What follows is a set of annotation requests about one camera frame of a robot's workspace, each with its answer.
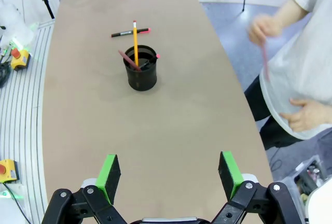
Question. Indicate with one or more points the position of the clear plastic storage box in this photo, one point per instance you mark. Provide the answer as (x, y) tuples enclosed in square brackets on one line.
[(293, 180)]

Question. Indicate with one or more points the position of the person's right forearm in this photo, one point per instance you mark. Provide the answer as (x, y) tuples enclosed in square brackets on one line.
[(290, 12)]

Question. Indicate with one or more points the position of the person in white T-shirt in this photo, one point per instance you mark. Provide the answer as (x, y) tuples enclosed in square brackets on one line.
[(298, 66)]

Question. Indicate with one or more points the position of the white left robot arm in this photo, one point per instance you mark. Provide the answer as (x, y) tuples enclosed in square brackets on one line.
[(13, 19)]

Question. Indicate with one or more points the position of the black marker with pink ends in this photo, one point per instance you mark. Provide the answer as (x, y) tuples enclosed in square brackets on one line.
[(124, 33), (151, 60)]

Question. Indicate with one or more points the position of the yellow emergency stop box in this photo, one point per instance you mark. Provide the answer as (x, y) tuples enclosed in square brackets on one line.
[(22, 60), (10, 172)]

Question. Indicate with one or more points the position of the yellow pencil with eraser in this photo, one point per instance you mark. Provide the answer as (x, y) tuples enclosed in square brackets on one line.
[(135, 42)]

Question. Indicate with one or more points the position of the black mesh pen holder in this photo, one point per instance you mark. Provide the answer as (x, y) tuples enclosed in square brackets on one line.
[(141, 78)]

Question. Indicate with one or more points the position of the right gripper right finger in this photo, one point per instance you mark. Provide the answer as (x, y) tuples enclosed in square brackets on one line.
[(230, 174)]

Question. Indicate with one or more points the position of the person's right hand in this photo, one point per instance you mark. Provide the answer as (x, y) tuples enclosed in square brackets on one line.
[(264, 27)]

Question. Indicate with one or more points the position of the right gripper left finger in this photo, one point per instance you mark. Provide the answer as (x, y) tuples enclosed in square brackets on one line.
[(109, 180)]

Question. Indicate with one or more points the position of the white ribbed base plate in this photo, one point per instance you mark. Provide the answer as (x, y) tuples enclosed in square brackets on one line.
[(23, 120)]

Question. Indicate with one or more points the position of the person's left hand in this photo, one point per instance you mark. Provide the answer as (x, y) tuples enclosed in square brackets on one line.
[(311, 116)]

